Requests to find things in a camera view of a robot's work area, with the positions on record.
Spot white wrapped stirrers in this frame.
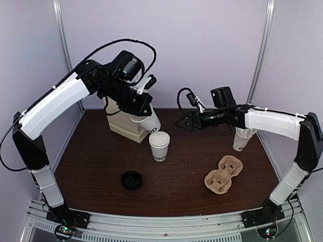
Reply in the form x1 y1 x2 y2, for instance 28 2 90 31
236 127 257 139

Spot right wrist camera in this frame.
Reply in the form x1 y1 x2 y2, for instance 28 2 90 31
186 92 206 113

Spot black cup lid stack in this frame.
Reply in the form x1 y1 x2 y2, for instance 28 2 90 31
121 170 143 191

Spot left aluminium frame post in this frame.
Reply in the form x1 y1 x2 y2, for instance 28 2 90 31
52 0 85 111

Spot right aluminium frame post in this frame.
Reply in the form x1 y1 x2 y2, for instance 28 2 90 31
246 0 276 103

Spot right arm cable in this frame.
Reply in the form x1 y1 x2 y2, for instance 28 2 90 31
176 87 195 116

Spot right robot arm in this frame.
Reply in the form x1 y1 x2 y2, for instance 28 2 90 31
175 86 322 223

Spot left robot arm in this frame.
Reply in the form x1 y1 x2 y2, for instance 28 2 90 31
13 50 156 224

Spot cardboard cup carrier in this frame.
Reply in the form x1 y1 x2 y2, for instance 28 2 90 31
204 155 243 195

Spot white paper cup stack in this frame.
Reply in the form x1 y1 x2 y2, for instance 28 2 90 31
130 105 161 134

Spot front aluminium rail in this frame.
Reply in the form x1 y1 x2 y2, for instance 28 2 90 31
21 199 311 242

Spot aluminium frame post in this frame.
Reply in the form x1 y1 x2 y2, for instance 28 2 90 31
246 0 276 103
52 0 85 111

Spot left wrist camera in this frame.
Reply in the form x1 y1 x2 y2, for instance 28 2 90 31
135 74 157 95

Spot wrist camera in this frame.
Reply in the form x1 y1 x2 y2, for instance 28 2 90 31
135 74 157 95
186 92 206 113

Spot white paper bag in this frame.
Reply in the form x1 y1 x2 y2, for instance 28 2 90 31
103 98 148 143

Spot cup holding stirrers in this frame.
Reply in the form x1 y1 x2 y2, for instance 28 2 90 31
233 129 251 151

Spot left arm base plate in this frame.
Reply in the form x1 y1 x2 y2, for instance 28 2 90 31
46 210 90 241

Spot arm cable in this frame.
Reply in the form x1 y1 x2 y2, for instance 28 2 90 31
52 38 157 89
176 87 195 116

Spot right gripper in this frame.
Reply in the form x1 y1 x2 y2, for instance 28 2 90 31
175 107 227 131

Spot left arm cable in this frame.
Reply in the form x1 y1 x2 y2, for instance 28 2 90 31
52 38 157 89

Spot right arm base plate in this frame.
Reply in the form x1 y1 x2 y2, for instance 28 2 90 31
241 208 285 240

